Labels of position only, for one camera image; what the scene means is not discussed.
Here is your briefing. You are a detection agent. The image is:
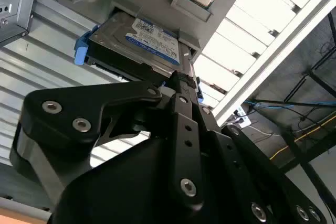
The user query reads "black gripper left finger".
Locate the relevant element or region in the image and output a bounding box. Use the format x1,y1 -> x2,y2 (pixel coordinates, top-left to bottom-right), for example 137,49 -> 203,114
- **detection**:
9,72 -> 207,216

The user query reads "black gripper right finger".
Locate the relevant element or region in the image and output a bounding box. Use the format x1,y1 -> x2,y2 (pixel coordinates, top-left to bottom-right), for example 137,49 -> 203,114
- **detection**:
183,74 -> 329,224

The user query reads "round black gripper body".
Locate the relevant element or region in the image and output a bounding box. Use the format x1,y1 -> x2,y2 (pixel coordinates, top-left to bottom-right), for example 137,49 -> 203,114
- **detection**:
49,136 -> 250,224

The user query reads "hard disk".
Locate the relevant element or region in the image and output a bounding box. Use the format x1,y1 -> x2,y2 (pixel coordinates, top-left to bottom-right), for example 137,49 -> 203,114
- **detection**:
74,14 -> 204,104

